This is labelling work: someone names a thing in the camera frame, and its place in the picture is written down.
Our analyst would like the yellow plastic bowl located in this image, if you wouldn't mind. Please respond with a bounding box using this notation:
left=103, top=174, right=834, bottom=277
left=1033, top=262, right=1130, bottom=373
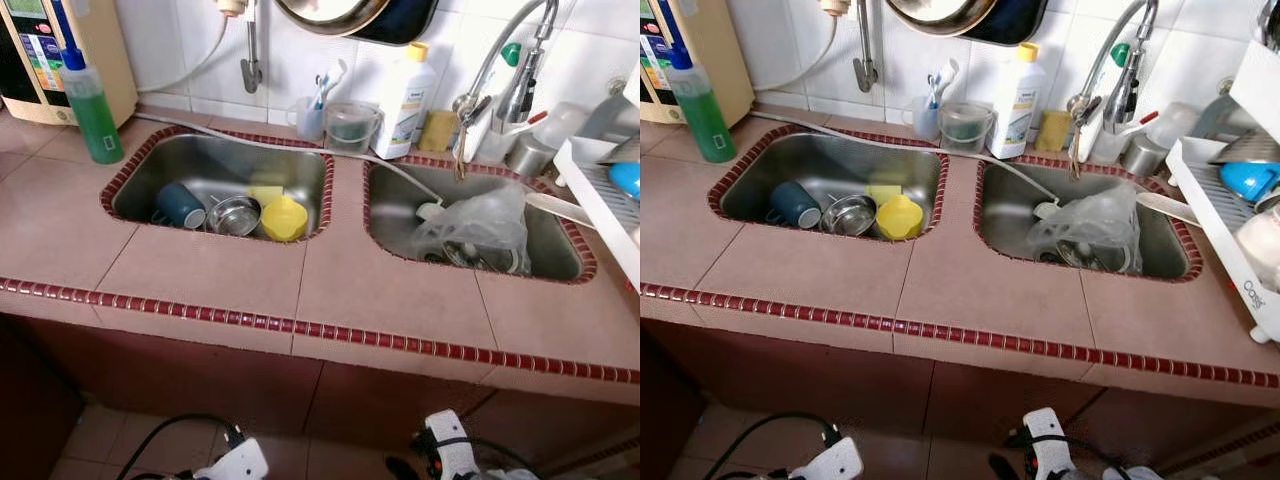
left=875, top=193, right=924, bottom=241
left=260, top=195, right=309, bottom=243

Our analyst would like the stainless steel bowl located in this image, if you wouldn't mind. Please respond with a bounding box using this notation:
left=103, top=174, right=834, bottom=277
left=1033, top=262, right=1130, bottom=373
left=822, top=193, right=879, bottom=238
left=207, top=195, right=263, bottom=238

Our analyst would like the blue plastic mug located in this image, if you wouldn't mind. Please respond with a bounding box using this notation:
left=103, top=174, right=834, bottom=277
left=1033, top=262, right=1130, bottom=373
left=152, top=182, right=208, bottom=231
left=767, top=180, right=823, bottom=229

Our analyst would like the clear plastic bag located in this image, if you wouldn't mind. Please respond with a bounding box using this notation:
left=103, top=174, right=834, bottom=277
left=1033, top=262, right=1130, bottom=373
left=1025, top=182, right=1143, bottom=276
left=410, top=182, right=531, bottom=276

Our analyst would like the stainless steel sink basin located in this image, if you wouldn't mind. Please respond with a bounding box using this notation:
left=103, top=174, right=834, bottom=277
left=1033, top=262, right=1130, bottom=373
left=362, top=155, right=598, bottom=284
left=100, top=125, right=336, bottom=243
left=708, top=125, right=951, bottom=243
left=972, top=155, right=1204, bottom=284

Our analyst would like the white plastic spatula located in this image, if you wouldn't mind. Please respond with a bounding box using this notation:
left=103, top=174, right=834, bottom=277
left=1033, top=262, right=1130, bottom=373
left=525, top=190, right=601, bottom=231
left=1135, top=190, right=1201, bottom=229

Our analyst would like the white plastic dish rack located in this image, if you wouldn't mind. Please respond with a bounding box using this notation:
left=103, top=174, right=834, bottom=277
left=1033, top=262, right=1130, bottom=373
left=1165, top=40, right=1280, bottom=346
left=553, top=70, right=640, bottom=291

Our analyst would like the small steel cup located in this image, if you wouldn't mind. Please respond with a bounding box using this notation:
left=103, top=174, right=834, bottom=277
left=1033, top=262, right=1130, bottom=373
left=505, top=132, right=556, bottom=179
left=1120, top=132, right=1169, bottom=179

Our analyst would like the white ceramic bowl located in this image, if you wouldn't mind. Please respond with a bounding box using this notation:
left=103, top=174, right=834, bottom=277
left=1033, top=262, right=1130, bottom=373
left=1235, top=205, right=1280, bottom=291

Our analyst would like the yellow scouring pad block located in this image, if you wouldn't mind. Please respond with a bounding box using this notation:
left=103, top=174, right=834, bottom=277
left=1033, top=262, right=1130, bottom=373
left=1035, top=110, right=1073, bottom=153
left=418, top=110, right=461, bottom=154

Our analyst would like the white bottle green cap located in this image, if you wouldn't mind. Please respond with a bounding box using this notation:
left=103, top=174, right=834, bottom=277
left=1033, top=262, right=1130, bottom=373
left=1090, top=42, right=1136, bottom=163
left=475, top=42, right=526, bottom=161

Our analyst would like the blue bowl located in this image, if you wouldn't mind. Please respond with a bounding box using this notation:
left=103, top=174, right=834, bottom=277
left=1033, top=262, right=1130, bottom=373
left=608, top=160, right=640, bottom=201
left=1218, top=160, right=1280, bottom=206

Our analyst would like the white detergent bottle yellow cap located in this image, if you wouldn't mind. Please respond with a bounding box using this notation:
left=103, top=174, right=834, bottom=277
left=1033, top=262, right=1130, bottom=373
left=372, top=42, right=436, bottom=161
left=988, top=42, right=1048, bottom=159

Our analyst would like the translucent plastic container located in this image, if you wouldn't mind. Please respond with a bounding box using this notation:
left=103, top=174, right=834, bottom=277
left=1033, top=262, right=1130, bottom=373
left=530, top=100, right=593, bottom=151
left=1145, top=100, right=1206, bottom=151

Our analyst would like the blue white toothbrush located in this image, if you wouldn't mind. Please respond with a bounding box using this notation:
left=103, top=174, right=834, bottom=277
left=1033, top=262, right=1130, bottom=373
left=925, top=58, right=961, bottom=109
left=310, top=58, right=349, bottom=109

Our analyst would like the steel pot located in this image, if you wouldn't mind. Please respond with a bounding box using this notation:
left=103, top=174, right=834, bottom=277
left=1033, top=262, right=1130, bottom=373
left=585, top=95, right=640, bottom=166
left=1205, top=125, right=1280, bottom=167

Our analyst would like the green soap bottle blue cap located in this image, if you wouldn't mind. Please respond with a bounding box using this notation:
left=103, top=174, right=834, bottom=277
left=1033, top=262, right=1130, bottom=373
left=668, top=45, right=736, bottom=164
left=62, top=45, right=126, bottom=166

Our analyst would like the hanging steel wok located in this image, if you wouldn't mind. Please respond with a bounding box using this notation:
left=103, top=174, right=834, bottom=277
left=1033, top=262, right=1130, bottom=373
left=885, top=0, right=1049, bottom=46
left=272, top=0, right=441, bottom=46

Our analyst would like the beige water ioniser appliance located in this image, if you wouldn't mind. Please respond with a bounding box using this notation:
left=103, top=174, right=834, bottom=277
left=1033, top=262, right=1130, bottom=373
left=0, top=0, right=139, bottom=128
left=640, top=0, right=756, bottom=126

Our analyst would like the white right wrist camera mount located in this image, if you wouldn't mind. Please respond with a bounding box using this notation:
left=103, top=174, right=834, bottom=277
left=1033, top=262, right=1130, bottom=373
left=1022, top=408, right=1076, bottom=480
left=425, top=410, right=481, bottom=480

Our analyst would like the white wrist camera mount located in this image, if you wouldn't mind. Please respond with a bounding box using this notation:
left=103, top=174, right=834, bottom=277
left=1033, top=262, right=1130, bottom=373
left=195, top=438, right=269, bottom=480
left=1022, top=408, right=1076, bottom=480
left=425, top=410, right=481, bottom=480
left=805, top=437, right=864, bottom=480

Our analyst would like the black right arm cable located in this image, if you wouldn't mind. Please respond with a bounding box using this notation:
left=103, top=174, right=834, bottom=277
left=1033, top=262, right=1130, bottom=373
left=440, top=435, right=541, bottom=476
left=1005, top=432, right=1111, bottom=471

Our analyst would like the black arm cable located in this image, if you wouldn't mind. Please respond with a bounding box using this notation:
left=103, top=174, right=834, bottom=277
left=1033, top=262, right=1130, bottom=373
left=705, top=411, right=841, bottom=480
left=118, top=413, right=246, bottom=480
left=440, top=435, right=541, bottom=476
left=1005, top=432, right=1111, bottom=471

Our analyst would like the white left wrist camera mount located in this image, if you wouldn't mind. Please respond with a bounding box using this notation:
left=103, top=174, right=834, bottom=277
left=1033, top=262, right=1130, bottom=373
left=195, top=438, right=269, bottom=480
left=805, top=437, right=864, bottom=480

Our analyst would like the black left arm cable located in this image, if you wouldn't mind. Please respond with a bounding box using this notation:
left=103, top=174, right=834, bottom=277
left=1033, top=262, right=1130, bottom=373
left=118, top=413, right=246, bottom=480
left=705, top=411, right=841, bottom=480

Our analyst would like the steel wall tap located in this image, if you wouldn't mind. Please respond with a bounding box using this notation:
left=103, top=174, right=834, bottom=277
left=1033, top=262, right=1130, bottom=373
left=240, top=0, right=264, bottom=94
left=853, top=0, right=879, bottom=94

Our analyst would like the curved beige wall hose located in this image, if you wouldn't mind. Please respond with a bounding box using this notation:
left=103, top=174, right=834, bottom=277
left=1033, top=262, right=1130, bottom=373
left=755, top=15, right=851, bottom=94
left=138, top=15, right=241, bottom=96

